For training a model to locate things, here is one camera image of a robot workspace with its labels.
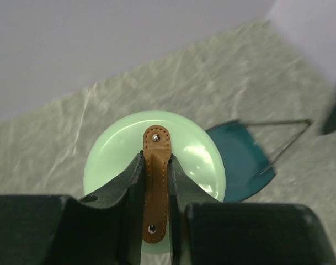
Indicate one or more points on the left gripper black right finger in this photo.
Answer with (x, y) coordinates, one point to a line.
(206, 231)

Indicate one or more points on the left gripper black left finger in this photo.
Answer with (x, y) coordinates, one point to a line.
(103, 227)

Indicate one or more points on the steel serving tongs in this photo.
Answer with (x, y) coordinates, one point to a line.
(305, 122)

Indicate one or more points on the green round lid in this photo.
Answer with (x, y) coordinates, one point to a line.
(159, 135)

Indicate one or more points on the teal square plate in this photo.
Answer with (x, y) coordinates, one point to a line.
(248, 169)

